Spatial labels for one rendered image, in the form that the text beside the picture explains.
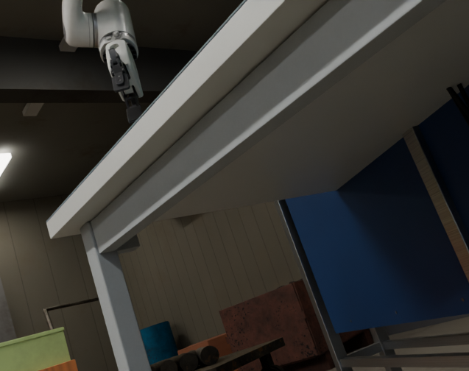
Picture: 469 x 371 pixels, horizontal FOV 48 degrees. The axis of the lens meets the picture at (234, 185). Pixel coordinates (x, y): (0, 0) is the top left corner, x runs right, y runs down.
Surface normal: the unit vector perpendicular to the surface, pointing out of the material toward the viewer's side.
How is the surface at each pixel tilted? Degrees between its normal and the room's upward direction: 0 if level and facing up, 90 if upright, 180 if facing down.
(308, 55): 90
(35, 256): 90
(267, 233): 90
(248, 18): 90
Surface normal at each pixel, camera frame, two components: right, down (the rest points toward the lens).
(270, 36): 0.33, 0.91
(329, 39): -0.76, 0.11
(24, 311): 0.56, -0.39
